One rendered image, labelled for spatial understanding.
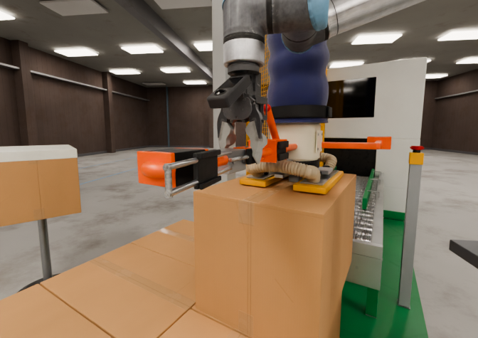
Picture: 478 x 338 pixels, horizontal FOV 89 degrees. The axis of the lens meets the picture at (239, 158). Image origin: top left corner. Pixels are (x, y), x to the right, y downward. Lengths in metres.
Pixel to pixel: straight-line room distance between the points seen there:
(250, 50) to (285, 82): 0.33
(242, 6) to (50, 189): 1.53
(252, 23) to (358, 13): 0.27
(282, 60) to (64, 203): 1.49
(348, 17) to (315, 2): 0.17
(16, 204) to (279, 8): 1.65
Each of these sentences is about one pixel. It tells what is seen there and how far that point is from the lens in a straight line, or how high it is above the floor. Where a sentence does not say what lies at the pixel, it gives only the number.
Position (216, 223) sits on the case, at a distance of 0.75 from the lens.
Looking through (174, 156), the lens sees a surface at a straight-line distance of 0.35.
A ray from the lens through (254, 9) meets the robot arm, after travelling 0.56.
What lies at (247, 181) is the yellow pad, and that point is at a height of 0.96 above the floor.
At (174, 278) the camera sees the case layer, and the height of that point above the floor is 0.54.
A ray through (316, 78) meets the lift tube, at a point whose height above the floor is 1.30.
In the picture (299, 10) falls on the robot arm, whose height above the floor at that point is 1.36.
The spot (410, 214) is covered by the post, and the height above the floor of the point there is 0.62.
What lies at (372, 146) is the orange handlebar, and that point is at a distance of 0.91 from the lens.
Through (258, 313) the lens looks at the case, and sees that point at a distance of 0.80.
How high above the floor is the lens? 1.13
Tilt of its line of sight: 7 degrees down
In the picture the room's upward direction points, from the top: straight up
